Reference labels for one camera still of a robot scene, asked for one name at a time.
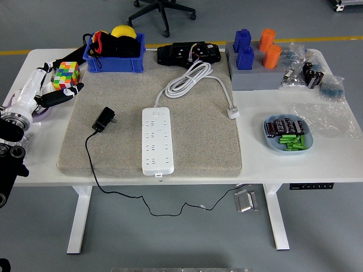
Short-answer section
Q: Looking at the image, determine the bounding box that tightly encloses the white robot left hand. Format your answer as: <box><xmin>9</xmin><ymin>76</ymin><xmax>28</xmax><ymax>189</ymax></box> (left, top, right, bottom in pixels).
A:
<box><xmin>2</xmin><ymin>61</ymin><xmax>85</xmax><ymax>114</ymax></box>

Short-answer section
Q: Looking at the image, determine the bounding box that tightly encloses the black power adapter with cord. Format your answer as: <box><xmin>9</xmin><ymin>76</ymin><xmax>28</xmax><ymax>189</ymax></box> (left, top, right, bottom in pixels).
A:
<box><xmin>85</xmin><ymin>106</ymin><xmax>246</xmax><ymax>218</ymax></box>

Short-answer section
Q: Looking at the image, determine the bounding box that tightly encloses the white power strip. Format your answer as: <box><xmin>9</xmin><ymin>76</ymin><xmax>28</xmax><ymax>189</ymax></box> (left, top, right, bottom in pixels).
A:
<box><xmin>141</xmin><ymin>107</ymin><xmax>174</xmax><ymax>178</ymax></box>

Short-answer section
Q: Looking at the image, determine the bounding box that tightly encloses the purple plate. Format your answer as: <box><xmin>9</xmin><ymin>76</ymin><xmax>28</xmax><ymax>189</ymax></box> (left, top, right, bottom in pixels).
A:
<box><xmin>7</xmin><ymin>87</ymin><xmax>52</xmax><ymax>121</ymax></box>

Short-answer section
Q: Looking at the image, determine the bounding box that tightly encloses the multicoloured puzzle cube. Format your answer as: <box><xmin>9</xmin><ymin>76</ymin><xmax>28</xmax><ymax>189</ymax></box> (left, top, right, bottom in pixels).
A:
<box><xmin>52</xmin><ymin>61</ymin><xmax>82</xmax><ymax>91</ymax></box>

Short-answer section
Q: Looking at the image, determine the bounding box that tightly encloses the clear bag of screws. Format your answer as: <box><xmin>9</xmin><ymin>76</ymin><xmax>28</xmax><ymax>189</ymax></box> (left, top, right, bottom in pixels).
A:
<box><xmin>16</xmin><ymin>120</ymin><xmax>43</xmax><ymax>151</ymax></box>

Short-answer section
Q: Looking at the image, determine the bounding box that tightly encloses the flat black box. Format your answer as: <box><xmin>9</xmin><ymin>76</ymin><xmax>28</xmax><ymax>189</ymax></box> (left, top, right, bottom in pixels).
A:
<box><xmin>52</xmin><ymin>46</ymin><xmax>86</xmax><ymax>71</ymax></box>

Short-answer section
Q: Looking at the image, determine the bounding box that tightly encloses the blue plastic bin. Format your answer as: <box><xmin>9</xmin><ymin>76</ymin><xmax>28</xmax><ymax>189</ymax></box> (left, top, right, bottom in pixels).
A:
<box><xmin>82</xmin><ymin>33</ymin><xmax>146</xmax><ymax>74</ymax></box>

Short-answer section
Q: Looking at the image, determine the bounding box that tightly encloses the black pouch with red trim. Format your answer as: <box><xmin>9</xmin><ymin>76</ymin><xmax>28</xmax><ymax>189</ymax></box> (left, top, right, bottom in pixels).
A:
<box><xmin>83</xmin><ymin>30</ymin><xmax>142</xmax><ymax>69</ymax></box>

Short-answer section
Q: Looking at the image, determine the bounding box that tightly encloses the yellow ball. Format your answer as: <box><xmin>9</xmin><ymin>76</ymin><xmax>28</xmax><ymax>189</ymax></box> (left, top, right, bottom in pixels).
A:
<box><xmin>111</xmin><ymin>25</ymin><xmax>137</xmax><ymax>39</ymax></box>

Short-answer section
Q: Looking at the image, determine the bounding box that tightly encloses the white table leg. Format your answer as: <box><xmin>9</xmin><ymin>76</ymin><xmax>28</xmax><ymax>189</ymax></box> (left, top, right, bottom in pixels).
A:
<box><xmin>66</xmin><ymin>185</ymin><xmax>93</xmax><ymax>254</ymax></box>
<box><xmin>262</xmin><ymin>183</ymin><xmax>290</xmax><ymax>252</ymax></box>

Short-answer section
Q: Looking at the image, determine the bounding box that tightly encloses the black office chair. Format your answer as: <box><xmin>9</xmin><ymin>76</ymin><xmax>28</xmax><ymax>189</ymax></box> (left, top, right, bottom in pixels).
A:
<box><xmin>127</xmin><ymin>0</ymin><xmax>197</xmax><ymax>38</ymax></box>

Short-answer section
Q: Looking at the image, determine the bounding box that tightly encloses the grey-brown mat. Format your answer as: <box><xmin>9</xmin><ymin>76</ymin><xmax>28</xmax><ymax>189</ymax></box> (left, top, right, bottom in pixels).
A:
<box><xmin>56</xmin><ymin>52</ymin><xmax>243</xmax><ymax>179</ymax></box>

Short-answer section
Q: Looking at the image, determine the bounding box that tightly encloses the blue bottle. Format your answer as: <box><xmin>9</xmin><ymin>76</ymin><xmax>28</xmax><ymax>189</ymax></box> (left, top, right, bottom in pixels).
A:
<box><xmin>233</xmin><ymin>29</ymin><xmax>252</xmax><ymax>54</ymax></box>
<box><xmin>236</xmin><ymin>46</ymin><xmax>255</xmax><ymax>71</ymax></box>

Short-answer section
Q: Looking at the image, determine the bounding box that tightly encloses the grey block holder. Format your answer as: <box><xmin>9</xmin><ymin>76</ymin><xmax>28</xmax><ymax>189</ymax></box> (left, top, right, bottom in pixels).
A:
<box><xmin>225</xmin><ymin>41</ymin><xmax>287</xmax><ymax>91</ymax></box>

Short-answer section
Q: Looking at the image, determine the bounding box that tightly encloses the metal floor socket box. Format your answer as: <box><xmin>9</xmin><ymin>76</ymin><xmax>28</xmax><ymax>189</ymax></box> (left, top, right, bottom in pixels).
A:
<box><xmin>234</xmin><ymin>189</ymin><xmax>259</xmax><ymax>213</ymax></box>

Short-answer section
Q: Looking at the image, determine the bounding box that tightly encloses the orange cylinder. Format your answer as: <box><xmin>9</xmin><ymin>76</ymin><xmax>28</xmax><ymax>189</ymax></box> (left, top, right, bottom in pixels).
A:
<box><xmin>258</xmin><ymin>29</ymin><xmax>277</xmax><ymax>52</ymax></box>
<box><xmin>262</xmin><ymin>44</ymin><xmax>282</xmax><ymax>69</ymax></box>

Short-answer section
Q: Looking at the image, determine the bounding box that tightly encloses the light blue tray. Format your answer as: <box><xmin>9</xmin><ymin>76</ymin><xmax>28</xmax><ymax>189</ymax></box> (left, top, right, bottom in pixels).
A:
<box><xmin>263</xmin><ymin>114</ymin><xmax>314</xmax><ymax>156</ymax></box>

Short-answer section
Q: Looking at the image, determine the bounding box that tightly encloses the clear bag of metal parts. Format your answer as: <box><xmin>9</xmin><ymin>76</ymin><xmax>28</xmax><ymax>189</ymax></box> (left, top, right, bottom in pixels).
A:
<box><xmin>279</xmin><ymin>65</ymin><xmax>307</xmax><ymax>91</ymax></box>

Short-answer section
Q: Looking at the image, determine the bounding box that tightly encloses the clear bag of blue parts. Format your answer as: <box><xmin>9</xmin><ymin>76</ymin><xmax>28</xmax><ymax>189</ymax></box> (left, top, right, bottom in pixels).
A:
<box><xmin>279</xmin><ymin>42</ymin><xmax>309</xmax><ymax>67</ymax></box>

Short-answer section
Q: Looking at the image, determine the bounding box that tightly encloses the bag of black capacitors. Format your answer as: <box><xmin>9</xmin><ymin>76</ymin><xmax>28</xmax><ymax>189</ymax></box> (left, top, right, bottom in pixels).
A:
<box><xmin>302</xmin><ymin>61</ymin><xmax>326</xmax><ymax>90</ymax></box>

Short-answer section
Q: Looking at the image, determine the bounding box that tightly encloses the empty clear plastic bag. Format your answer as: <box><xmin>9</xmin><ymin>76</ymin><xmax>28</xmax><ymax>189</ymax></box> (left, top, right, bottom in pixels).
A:
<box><xmin>286</xmin><ymin>100</ymin><xmax>363</xmax><ymax>139</ymax></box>

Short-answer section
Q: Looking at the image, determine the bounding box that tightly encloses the black desk control panel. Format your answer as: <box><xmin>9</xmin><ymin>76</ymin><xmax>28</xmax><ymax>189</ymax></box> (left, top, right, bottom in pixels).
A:
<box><xmin>289</xmin><ymin>182</ymin><xmax>335</xmax><ymax>190</ymax></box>

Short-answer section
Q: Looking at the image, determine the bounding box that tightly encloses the clear bag of blue components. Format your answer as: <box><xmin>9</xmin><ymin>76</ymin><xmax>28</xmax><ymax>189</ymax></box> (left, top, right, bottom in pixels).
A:
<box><xmin>319</xmin><ymin>75</ymin><xmax>346</xmax><ymax>102</ymax></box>

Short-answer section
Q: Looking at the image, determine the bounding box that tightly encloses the white wheeled cart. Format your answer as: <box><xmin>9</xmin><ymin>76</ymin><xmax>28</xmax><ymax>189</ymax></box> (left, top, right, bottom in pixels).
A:
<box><xmin>330</xmin><ymin>0</ymin><xmax>363</xmax><ymax>12</ymax></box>

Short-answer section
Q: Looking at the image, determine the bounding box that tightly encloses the black electronic device with wires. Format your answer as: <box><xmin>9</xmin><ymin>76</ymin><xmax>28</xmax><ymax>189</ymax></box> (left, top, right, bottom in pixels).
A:
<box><xmin>157</xmin><ymin>41</ymin><xmax>222</xmax><ymax>69</ymax></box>

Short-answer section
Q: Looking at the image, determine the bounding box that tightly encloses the white coiled power cable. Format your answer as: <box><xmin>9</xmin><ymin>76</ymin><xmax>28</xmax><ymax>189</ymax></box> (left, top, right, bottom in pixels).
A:
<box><xmin>154</xmin><ymin>62</ymin><xmax>240</xmax><ymax>120</ymax></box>

